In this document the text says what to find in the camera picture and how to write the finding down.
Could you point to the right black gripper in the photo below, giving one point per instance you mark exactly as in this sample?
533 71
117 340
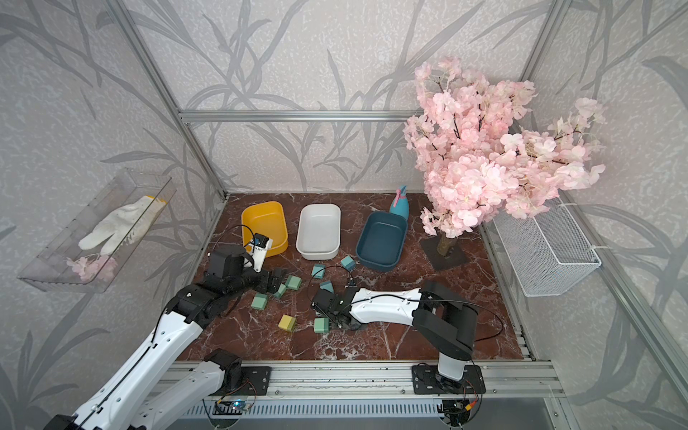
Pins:
332 322

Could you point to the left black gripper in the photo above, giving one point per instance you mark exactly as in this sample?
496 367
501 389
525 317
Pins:
276 279

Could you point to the teal plug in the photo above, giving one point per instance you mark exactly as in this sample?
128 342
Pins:
348 263
318 271
327 285

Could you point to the green plug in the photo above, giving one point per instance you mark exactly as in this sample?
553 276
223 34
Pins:
321 325
259 302
280 292
293 282

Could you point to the yellow plug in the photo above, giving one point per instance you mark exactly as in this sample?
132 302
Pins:
288 323

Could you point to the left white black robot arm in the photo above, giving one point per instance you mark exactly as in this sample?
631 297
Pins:
124 402

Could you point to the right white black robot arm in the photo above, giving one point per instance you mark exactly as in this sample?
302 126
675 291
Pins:
447 321

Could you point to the white plastic storage box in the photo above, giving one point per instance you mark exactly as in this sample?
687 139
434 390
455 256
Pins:
318 235

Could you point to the yellow plastic storage box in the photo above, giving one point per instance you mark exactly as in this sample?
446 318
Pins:
268 219

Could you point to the dark teal storage box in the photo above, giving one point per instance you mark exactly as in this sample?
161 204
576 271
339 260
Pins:
382 240

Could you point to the teal pink spray bottle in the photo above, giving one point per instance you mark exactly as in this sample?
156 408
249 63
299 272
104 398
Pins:
400 205

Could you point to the left circuit board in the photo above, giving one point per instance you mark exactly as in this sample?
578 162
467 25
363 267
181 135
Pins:
232 408

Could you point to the circuit board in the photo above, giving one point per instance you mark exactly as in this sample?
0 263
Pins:
232 408
456 409

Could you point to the right circuit board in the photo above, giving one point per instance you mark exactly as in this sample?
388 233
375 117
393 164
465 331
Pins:
456 409

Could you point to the white work glove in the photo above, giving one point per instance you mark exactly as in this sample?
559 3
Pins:
124 226

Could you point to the small pink flower sprig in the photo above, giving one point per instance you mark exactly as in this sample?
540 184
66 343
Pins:
94 267

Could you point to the pink artificial blossom tree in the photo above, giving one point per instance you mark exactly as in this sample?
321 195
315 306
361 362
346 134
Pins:
475 166

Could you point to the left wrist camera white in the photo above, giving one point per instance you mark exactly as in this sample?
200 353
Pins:
261 245

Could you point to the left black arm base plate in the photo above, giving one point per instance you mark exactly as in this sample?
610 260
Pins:
252 379

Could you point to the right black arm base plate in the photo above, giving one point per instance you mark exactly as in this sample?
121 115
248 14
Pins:
427 380

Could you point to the clear acrylic wall shelf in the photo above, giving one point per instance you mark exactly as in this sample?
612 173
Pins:
87 255

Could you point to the aluminium front rail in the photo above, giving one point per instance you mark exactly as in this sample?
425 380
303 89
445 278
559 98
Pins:
376 380

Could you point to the white wire mesh basket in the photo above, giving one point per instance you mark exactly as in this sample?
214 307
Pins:
549 253

